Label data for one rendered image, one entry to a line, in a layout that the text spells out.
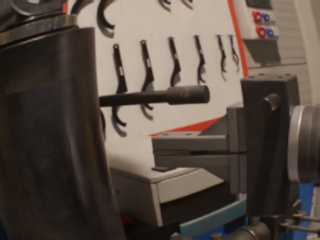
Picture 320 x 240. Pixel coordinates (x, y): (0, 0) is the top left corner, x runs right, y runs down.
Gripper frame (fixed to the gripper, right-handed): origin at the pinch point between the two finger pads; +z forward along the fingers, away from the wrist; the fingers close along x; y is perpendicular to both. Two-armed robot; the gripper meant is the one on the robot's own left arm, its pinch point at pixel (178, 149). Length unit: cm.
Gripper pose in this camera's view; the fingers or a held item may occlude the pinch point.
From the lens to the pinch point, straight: 47.6
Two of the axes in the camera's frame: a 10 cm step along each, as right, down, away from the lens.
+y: -5.3, 1.9, -8.2
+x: 1.2, 9.8, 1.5
